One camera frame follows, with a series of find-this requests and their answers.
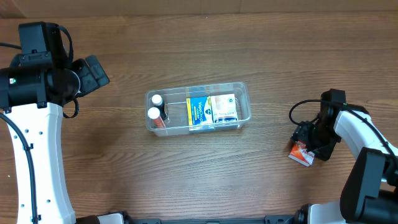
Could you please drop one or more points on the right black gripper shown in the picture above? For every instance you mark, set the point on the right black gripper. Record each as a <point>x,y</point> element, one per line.
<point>311,143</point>

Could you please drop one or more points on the black bottle white cap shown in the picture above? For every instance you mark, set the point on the black bottle white cap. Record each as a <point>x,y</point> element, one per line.
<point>159,103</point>

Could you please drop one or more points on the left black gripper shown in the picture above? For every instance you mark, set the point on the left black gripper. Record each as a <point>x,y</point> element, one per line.
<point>90,78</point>

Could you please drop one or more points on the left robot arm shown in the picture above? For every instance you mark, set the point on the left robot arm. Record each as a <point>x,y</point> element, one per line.
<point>39,82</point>

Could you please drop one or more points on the orange tube white cap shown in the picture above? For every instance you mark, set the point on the orange tube white cap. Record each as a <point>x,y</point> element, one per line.
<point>154,114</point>

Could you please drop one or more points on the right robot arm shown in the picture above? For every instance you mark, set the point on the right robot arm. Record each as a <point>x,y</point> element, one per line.
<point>362,200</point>

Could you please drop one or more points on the blue yellow VapoDrops box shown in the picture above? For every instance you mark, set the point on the blue yellow VapoDrops box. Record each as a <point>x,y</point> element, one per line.
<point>199,111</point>

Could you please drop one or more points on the red white small box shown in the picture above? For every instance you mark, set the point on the red white small box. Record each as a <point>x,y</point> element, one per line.
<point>300,154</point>

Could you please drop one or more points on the clear plastic container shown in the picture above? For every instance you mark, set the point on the clear plastic container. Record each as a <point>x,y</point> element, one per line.
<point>175,101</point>

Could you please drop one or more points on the white blue bandage box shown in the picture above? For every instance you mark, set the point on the white blue bandage box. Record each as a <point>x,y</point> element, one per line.
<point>224,108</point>

